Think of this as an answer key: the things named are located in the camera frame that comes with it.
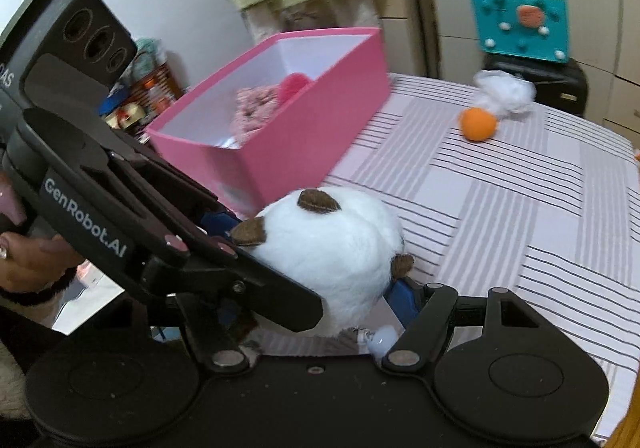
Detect white plush toy brown ears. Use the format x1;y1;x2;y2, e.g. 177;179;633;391
230;187;414;361

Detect floral pink fabric scrunchie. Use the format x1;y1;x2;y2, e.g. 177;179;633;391
231;85;280;145

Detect magenta fluffy pom ball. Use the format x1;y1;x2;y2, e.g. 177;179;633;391
277;73;314;106

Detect orange soft ball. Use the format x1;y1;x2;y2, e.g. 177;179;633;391
459;108;498;142

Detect white mesh bath pouf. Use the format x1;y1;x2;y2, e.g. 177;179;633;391
472;70;536;119

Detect person left hand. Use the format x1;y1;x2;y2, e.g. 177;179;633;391
1;232;85;293

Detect pink cardboard box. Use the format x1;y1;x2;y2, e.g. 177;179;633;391
146;27;390;216

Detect brown wooden cabinet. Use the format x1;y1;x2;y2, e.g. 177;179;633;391
100;63;183;142

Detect black suitcase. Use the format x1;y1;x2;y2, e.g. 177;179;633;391
483;53;589;117

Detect teal felt handbag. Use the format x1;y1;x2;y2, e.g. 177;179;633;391
471;0;570;63

